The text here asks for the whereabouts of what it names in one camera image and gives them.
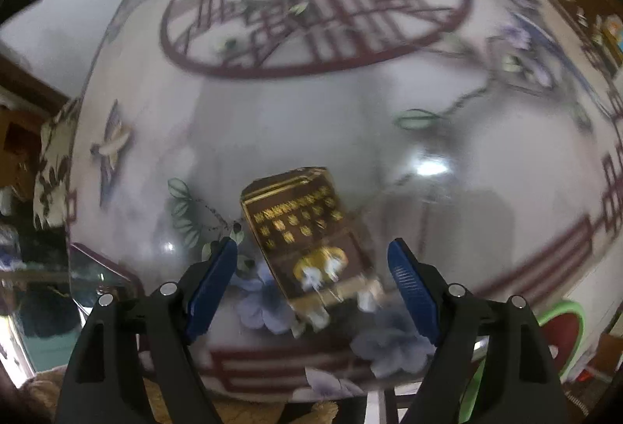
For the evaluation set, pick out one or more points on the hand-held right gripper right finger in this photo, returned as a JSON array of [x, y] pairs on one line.
[[413, 292]]

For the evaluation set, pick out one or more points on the printed plastic tablecloth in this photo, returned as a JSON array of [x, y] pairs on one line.
[[340, 122]]

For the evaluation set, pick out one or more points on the red bin with green rim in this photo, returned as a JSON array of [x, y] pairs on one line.
[[559, 336]]

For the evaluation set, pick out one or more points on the wooden chair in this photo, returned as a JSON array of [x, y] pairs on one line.
[[19, 122]]

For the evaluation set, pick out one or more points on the brown gold carton box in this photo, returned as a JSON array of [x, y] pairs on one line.
[[301, 229]]

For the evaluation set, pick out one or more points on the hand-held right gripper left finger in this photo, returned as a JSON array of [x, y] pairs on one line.
[[211, 292]]

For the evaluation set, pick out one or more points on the floral seat cushion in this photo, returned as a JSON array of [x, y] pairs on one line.
[[53, 171]]

